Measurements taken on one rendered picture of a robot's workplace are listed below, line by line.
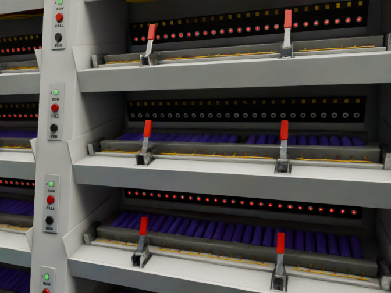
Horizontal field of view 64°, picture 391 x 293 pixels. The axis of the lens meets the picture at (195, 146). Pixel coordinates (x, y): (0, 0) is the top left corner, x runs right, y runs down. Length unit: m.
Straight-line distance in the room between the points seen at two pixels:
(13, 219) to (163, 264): 0.43
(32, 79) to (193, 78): 0.38
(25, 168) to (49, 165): 0.07
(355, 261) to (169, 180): 0.36
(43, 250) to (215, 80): 0.51
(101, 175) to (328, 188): 0.43
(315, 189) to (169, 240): 0.31
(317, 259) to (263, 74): 0.34
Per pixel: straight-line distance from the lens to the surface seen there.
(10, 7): 0.92
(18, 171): 0.82
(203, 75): 0.59
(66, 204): 0.72
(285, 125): 0.57
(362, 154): 0.62
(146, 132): 0.64
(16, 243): 0.86
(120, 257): 0.70
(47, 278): 0.78
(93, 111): 0.76
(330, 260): 0.63
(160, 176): 0.60
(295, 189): 0.55
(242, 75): 0.58
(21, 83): 0.83
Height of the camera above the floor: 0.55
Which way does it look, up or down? 1 degrees up
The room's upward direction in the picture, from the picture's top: 2 degrees clockwise
